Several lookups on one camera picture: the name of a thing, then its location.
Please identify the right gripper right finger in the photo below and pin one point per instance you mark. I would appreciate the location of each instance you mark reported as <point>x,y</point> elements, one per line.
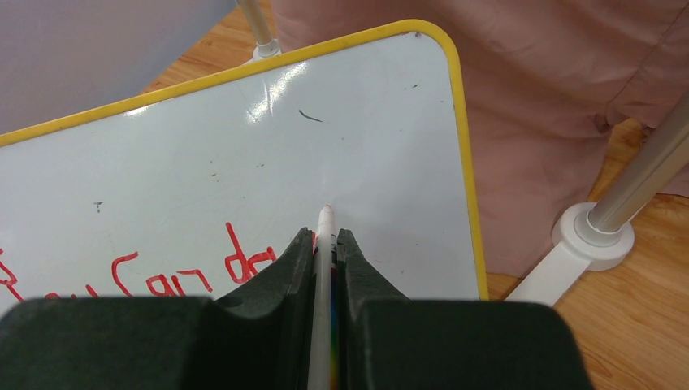
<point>390,341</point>

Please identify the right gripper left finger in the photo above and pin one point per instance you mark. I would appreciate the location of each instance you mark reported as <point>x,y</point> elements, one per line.
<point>254,337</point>

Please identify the white red marker pen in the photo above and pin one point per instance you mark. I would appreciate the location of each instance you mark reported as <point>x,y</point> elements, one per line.
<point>320,362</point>

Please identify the yellow framed whiteboard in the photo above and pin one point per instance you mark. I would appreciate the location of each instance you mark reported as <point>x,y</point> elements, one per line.
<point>196,188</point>

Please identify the white clothes rack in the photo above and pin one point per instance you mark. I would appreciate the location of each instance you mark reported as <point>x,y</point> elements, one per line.
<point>595,234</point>

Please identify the pink shorts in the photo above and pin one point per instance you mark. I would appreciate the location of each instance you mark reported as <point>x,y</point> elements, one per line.
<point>545,82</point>

